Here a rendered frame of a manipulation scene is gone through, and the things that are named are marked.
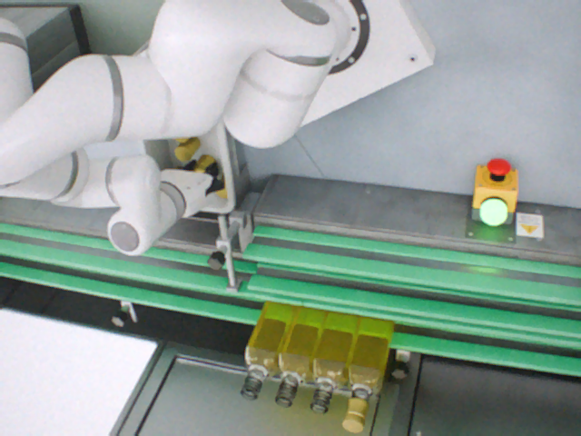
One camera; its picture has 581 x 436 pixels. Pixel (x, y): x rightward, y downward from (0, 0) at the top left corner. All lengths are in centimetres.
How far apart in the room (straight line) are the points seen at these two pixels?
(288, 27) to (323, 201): 54
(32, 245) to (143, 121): 79
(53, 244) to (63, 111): 79
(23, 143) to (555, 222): 85
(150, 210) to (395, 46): 44
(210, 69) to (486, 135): 60
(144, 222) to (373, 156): 43
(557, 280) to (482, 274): 12
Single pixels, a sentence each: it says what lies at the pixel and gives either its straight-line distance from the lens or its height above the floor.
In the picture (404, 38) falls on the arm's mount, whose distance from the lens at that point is 95.
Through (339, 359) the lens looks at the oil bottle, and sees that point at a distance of 103.
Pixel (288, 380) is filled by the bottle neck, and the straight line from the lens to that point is 103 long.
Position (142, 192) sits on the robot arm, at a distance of 92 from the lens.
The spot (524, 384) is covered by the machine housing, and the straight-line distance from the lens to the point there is 128.
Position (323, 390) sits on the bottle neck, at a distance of 101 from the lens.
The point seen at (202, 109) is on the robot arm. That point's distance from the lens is 63.
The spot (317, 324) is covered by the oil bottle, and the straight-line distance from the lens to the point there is 108.
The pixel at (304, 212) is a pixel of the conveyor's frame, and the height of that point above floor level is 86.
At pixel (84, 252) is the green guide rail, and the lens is 130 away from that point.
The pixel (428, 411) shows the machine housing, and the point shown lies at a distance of 121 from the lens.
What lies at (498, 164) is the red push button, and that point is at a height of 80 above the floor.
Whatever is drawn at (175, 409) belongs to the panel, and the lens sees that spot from 120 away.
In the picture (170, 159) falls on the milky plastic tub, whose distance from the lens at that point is 125.
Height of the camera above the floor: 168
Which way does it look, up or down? 47 degrees down
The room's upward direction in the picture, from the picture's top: 156 degrees counter-clockwise
